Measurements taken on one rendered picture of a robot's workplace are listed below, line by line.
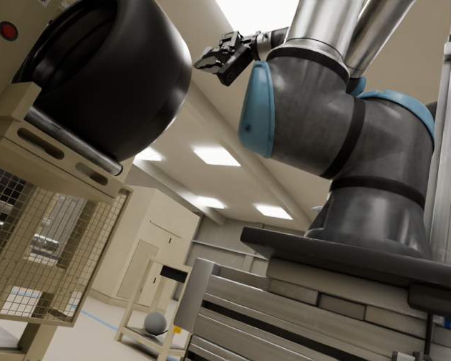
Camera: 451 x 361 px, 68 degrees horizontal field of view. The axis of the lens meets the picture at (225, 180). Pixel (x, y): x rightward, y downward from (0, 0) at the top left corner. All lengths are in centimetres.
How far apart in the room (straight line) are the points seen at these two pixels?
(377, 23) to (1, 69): 86
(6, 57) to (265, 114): 77
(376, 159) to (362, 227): 9
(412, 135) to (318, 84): 13
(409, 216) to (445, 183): 27
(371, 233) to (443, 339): 11
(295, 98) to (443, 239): 36
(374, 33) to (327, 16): 30
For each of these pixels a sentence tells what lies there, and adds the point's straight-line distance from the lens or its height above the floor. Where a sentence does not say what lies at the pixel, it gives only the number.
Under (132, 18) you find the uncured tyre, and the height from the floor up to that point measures 125.
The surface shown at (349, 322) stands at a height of 65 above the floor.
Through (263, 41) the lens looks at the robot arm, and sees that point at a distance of 94.
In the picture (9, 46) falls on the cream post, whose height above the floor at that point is 103.
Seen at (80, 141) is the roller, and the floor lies 90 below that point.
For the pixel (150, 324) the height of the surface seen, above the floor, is 23.
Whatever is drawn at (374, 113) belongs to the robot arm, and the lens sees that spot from 46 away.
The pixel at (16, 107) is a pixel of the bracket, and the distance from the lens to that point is 91.
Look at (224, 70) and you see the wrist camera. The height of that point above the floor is 117.
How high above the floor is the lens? 63
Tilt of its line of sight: 19 degrees up
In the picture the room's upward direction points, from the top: 19 degrees clockwise
